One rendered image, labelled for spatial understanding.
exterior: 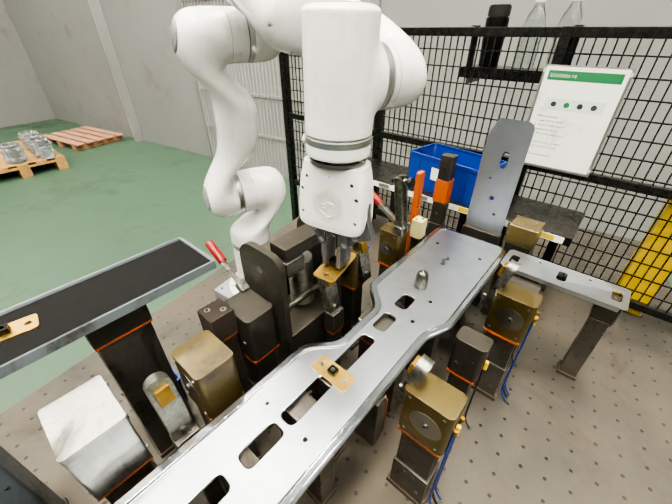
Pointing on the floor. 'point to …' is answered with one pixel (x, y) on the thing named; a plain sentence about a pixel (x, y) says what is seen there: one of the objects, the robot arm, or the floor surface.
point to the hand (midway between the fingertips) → (336, 251)
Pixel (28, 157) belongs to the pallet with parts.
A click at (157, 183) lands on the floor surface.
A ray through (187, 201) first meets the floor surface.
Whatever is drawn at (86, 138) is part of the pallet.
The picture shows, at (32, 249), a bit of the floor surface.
